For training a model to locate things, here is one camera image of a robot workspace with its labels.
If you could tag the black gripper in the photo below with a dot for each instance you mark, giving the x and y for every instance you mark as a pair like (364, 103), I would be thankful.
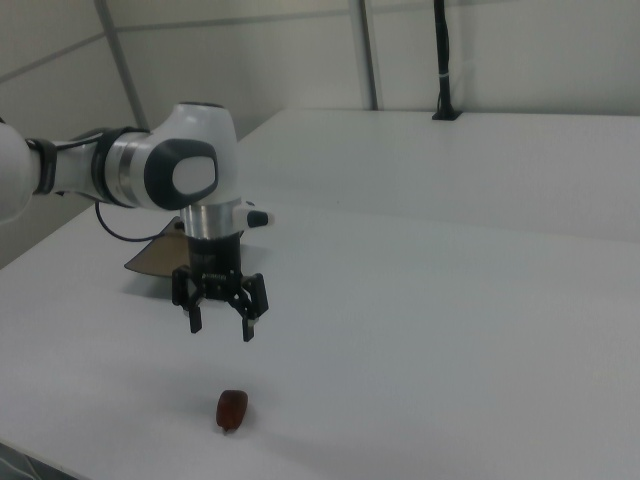
(215, 255)

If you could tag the small reddish-brown round food item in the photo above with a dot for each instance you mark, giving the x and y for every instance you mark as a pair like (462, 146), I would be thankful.
(233, 410)

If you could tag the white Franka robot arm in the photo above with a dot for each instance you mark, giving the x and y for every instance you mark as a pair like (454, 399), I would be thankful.
(195, 150)

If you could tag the brown square ceramic plate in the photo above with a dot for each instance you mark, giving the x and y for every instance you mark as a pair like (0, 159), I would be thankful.
(160, 255)

